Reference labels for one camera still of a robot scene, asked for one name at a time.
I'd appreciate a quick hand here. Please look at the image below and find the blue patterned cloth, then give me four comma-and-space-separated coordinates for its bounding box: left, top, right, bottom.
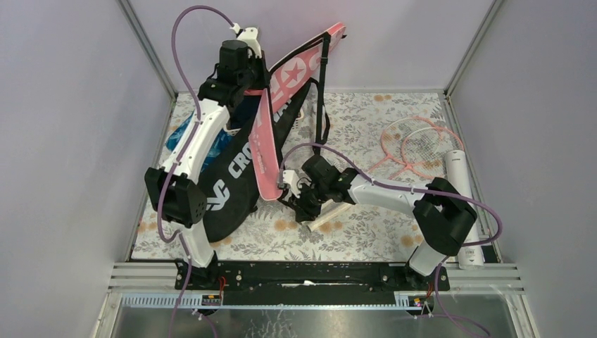
165, 111, 240, 172

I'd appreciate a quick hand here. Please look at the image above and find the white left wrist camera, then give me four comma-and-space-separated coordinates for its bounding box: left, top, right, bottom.
230, 23, 263, 58

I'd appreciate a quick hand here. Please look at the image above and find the floral table mat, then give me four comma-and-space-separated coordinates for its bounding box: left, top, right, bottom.
130, 92, 496, 263

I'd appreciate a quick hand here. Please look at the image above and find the black Crossway racket bag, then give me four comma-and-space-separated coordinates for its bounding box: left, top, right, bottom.
199, 79, 313, 244

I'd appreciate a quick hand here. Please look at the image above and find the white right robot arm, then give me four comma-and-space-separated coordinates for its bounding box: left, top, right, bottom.
279, 155, 477, 290

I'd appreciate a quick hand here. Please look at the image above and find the pink racket white grip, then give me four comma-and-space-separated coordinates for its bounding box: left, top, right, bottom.
306, 116, 435, 231
368, 126, 464, 182

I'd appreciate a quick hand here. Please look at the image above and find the pink racket bag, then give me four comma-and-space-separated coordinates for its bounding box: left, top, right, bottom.
249, 22, 346, 201

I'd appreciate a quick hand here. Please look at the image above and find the white perforated plastic basket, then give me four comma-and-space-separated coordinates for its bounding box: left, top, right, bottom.
222, 108, 305, 136

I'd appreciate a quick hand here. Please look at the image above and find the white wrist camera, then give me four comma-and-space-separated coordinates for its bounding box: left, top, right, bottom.
230, 23, 263, 58
278, 170, 301, 197

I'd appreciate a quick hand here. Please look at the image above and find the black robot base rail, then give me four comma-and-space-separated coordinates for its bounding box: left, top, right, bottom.
175, 259, 451, 306

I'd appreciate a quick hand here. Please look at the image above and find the black pink bag strap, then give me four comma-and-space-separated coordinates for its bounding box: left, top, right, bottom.
310, 31, 333, 146

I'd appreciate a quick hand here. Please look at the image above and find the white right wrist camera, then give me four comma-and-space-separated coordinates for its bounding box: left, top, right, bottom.
278, 170, 301, 197

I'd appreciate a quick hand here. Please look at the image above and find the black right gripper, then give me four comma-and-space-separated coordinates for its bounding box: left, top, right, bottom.
288, 182, 330, 224

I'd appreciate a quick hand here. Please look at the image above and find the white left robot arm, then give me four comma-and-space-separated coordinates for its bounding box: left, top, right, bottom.
144, 37, 269, 289

